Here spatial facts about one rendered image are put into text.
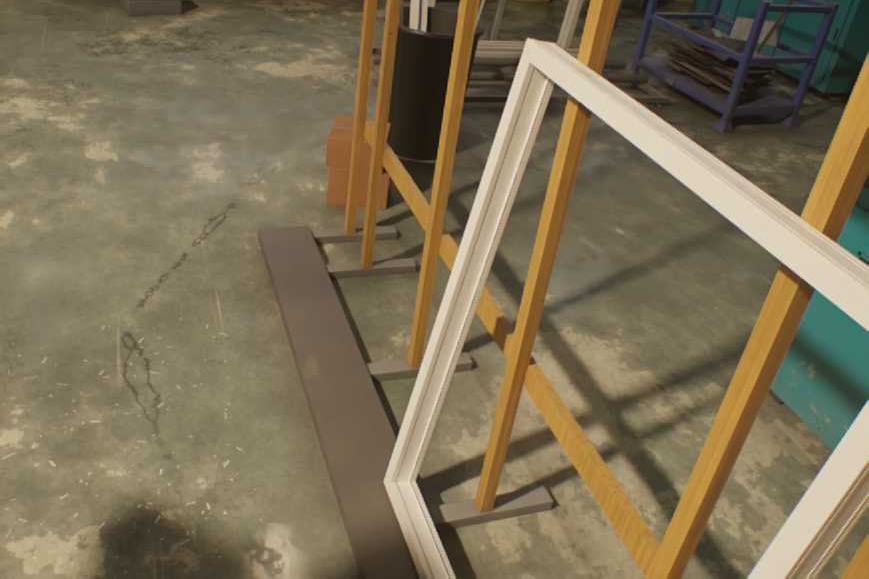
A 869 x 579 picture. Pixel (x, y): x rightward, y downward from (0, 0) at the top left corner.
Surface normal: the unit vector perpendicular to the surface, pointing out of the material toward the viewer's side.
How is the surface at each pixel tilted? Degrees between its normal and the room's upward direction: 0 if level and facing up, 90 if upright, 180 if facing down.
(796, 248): 82
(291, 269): 0
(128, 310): 0
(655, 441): 0
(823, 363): 90
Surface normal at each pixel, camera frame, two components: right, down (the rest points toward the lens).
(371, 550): 0.12, -0.85
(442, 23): -0.24, 0.42
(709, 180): -0.92, -0.06
